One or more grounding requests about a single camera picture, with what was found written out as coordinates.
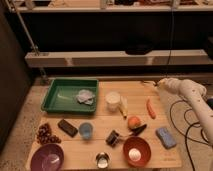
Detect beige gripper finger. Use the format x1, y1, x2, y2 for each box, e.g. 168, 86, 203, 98
157, 78, 167, 87

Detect small metal fork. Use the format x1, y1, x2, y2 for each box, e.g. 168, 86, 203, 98
141, 81, 157, 86

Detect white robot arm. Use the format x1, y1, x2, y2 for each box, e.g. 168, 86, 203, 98
157, 78, 213, 146

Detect orange carrot toy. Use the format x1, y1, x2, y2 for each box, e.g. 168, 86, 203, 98
146, 99, 156, 119

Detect black object on shelf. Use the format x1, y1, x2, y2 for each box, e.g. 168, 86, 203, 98
125, 38, 154, 55

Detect yellow corn cob toy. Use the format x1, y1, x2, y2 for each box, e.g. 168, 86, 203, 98
120, 96, 128, 119

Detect orange fruit toy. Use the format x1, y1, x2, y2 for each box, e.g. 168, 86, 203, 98
127, 116, 141, 129

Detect white plastic cup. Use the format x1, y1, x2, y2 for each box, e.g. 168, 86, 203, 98
105, 92, 121, 112

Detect dark eggplant toy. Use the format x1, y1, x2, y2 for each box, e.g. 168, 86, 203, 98
130, 124, 147, 136

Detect blue sponge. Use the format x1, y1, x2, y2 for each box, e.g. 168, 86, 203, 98
156, 127, 177, 149

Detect red bowl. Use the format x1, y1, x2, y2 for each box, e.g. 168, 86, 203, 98
123, 137, 151, 167

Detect white egg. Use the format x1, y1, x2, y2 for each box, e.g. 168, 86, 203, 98
129, 148, 141, 161

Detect blue translucent cup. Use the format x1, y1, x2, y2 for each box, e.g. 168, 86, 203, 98
79, 122, 93, 140

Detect green plastic tray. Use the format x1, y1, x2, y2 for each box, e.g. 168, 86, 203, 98
41, 78, 99, 115

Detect small metal cup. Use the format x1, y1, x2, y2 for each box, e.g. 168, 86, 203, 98
96, 152, 110, 169

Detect dark brown rectangular block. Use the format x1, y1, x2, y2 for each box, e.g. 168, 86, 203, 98
58, 119, 78, 137

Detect white metal shelf rack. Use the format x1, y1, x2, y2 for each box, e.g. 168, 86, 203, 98
4, 0, 213, 84

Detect bunch of dark grapes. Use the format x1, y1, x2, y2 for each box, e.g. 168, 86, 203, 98
36, 123, 61, 145

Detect purple bowl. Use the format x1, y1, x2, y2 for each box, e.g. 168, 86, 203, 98
30, 144, 64, 171

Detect black floor cables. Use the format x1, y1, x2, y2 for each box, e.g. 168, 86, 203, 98
165, 6, 213, 171

